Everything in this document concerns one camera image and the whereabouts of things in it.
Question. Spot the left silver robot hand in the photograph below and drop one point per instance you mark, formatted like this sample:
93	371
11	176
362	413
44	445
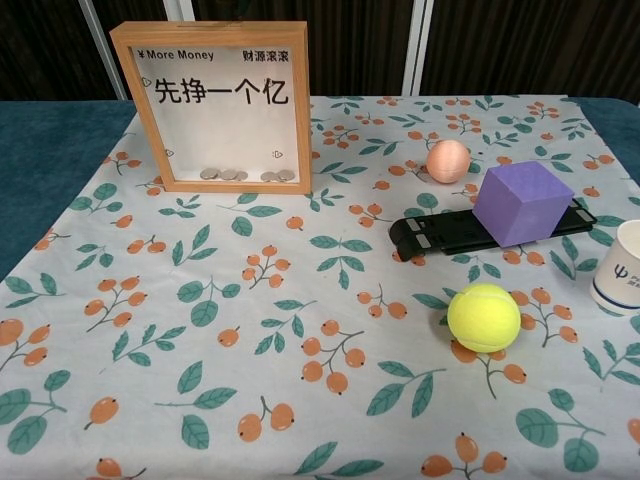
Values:
243	5

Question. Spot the teal table cover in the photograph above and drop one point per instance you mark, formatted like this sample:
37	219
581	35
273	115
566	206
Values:
50	145

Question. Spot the pink ball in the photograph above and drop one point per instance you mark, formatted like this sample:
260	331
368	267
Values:
448	161

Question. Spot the purple foam cube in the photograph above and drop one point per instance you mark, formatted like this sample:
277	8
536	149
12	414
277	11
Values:
520	205

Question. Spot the floral print tablecloth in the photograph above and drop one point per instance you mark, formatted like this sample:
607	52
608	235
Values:
300	380

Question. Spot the yellow tennis ball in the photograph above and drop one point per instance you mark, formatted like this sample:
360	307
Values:
484	318

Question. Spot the white paper cup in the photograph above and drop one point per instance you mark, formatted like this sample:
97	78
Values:
620	270

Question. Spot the white partition post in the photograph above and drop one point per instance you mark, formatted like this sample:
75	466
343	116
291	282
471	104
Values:
419	50
105	40

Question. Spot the wooden frame money box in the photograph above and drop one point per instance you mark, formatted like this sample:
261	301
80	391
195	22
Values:
150	150

